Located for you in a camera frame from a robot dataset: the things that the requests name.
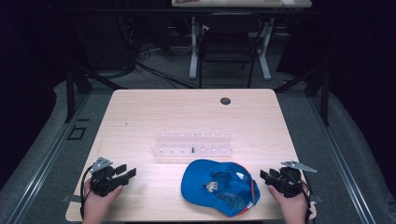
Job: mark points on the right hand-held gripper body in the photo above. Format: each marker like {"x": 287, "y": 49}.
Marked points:
{"x": 289, "y": 183}

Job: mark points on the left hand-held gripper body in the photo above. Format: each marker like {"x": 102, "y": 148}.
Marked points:
{"x": 104, "y": 182}

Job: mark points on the blue baseball cap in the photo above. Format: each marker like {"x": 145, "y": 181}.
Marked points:
{"x": 199, "y": 183}

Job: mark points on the person's left hand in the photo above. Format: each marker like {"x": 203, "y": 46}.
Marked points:
{"x": 96, "y": 207}

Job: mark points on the person's right hand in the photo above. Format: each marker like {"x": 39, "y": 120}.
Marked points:
{"x": 292, "y": 210}

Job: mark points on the black tape square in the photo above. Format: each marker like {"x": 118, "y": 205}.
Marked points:
{"x": 76, "y": 133}

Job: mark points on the clear acrylic peg rack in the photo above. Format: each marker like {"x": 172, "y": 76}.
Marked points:
{"x": 193, "y": 144}

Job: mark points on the round grey table grommet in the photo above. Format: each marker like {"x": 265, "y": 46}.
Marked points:
{"x": 225, "y": 100}

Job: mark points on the black metal stand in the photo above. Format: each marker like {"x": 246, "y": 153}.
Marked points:
{"x": 71, "y": 93}
{"x": 323, "y": 93}

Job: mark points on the black chair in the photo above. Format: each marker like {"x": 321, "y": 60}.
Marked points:
{"x": 225, "y": 45}

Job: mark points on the white desk with white legs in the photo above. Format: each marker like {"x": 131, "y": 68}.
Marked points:
{"x": 236, "y": 3}

